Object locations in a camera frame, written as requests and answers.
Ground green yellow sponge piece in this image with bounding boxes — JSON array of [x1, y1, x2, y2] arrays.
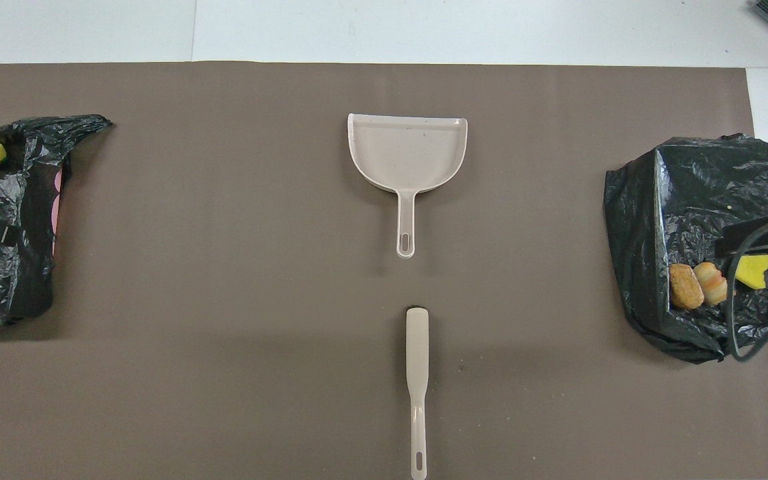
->
[[735, 253, 768, 291]]

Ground pale croissant piece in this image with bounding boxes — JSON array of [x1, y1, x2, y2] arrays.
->
[[693, 261, 730, 307]]

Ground brown bread roll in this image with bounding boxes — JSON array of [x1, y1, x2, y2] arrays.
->
[[669, 263, 705, 311]]

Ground beige hand brush black bristles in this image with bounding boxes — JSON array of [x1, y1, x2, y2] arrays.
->
[[405, 307, 431, 480]]

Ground beige plastic dustpan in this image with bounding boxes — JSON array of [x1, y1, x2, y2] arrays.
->
[[347, 113, 469, 259]]

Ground black bag bin showing pink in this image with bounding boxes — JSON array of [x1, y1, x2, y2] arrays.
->
[[0, 114, 113, 331]]

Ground black bag lined bin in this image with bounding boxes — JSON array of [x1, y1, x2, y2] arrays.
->
[[603, 133, 768, 365]]

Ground brown paper table mat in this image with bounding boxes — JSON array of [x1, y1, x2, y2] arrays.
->
[[0, 61, 768, 480]]

